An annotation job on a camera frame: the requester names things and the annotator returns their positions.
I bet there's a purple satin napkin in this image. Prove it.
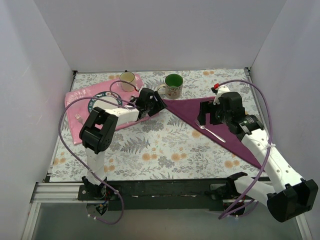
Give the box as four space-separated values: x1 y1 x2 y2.
164 97 261 168

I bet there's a cream ceramic cup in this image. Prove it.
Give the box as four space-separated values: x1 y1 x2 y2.
119 71 136 92

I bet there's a pink cloth placemat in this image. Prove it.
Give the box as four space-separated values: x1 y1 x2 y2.
64 72 161 146

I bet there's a white plate blue rim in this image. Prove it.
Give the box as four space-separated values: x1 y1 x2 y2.
87 91 123 113

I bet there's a green floral mug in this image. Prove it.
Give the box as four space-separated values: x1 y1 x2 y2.
156 73 184 100

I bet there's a small silver fork on placemat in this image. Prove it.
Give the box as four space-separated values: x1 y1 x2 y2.
74 114 84 125

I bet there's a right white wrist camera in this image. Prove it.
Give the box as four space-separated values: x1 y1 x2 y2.
212 83 230 102

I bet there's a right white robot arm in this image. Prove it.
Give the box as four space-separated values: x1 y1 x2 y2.
197 91 319 223

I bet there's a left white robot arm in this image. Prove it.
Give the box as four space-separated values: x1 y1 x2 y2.
79 87 167 200

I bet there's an aluminium frame rail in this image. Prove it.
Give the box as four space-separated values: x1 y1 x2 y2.
22 67 313 240

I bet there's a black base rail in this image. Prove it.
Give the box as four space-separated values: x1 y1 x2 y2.
77 178 257 212

